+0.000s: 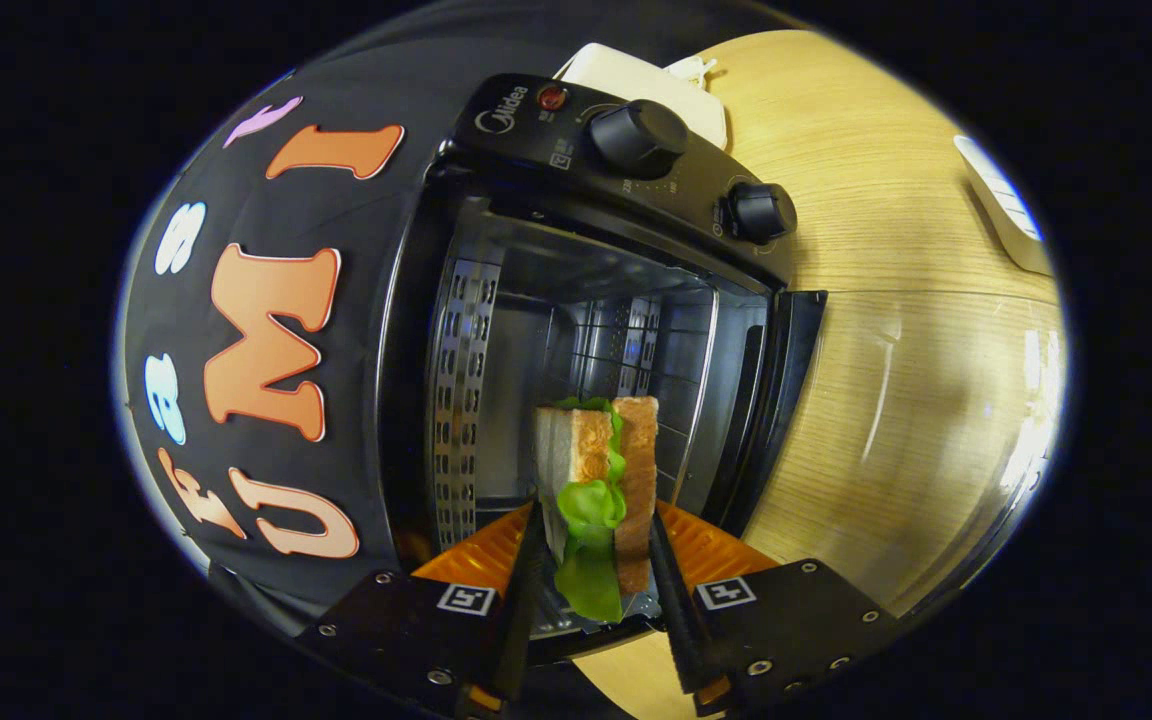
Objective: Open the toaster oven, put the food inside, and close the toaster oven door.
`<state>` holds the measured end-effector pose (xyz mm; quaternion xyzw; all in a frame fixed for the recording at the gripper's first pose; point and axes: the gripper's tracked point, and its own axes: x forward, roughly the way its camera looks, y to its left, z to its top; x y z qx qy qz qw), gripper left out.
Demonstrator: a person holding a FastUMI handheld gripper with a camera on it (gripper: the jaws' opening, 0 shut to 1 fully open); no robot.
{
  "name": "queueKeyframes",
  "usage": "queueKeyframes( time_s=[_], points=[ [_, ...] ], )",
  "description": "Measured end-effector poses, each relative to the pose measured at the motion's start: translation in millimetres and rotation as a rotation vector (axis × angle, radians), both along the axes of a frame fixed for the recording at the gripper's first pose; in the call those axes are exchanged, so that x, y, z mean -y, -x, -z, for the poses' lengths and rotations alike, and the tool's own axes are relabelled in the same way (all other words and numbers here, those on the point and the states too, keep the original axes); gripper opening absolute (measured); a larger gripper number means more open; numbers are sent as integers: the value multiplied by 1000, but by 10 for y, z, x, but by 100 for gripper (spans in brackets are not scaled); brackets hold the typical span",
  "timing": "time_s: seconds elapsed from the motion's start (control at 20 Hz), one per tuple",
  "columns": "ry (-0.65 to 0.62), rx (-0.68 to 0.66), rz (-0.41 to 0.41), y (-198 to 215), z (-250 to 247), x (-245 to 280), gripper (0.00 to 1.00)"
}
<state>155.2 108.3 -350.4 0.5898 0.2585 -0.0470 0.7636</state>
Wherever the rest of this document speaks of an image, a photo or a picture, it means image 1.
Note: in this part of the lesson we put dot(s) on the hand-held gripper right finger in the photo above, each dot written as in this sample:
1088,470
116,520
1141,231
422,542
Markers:
676,620

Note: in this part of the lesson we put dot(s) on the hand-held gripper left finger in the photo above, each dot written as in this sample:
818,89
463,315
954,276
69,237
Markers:
516,620

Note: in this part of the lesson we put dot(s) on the lettuce sandwich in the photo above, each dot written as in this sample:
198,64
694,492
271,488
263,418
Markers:
636,470

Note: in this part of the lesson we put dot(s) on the black toaster oven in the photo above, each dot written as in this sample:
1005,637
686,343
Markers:
536,130

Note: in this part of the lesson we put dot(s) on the white pop-up toaster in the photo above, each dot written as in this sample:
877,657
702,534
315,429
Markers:
636,75

